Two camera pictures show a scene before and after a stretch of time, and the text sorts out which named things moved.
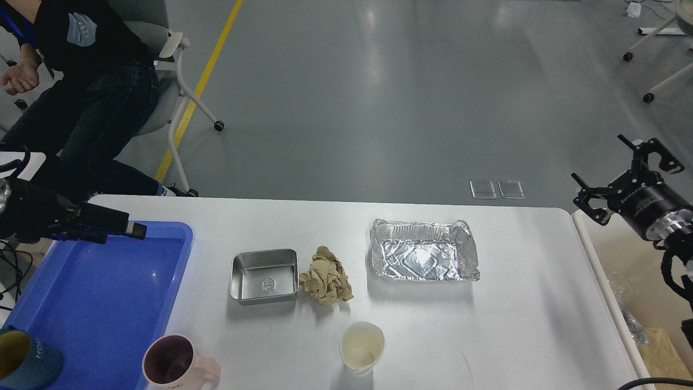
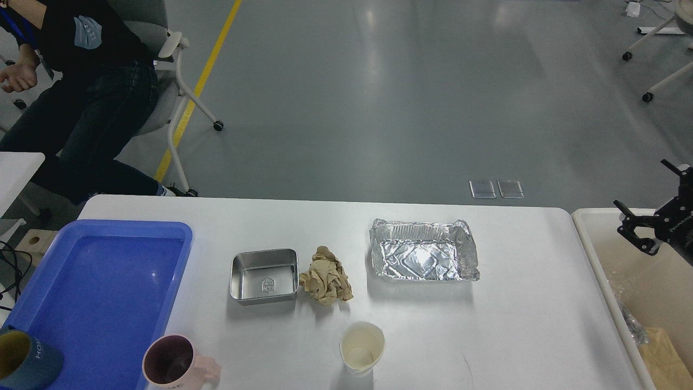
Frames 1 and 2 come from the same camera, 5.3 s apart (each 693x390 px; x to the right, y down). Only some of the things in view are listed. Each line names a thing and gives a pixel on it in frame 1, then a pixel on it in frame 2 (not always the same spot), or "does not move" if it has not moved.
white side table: [37, 160] does not move
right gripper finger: [642, 151] -> [685, 189]
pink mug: [169, 362] does not move
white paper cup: [361, 344] does not move
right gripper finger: [600, 215] -> [626, 230]
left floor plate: [482, 190] does not move
